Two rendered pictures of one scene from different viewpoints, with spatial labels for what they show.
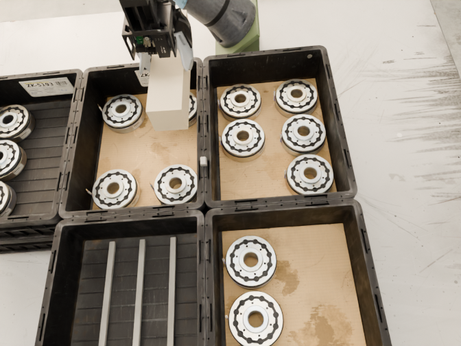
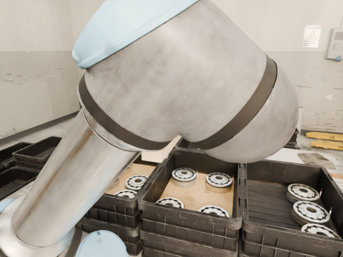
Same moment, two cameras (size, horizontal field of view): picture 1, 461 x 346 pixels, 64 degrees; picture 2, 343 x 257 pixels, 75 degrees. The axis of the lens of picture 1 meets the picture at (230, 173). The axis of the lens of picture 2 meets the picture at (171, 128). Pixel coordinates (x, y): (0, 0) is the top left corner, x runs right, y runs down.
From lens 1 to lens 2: 1.23 m
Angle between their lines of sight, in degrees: 97
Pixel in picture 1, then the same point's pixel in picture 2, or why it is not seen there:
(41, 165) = (277, 211)
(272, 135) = (120, 187)
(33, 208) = (272, 191)
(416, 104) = not seen: hidden behind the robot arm
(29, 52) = not seen: outside the picture
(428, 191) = not seen: hidden behind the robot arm
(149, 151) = (197, 199)
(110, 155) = (224, 203)
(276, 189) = (136, 170)
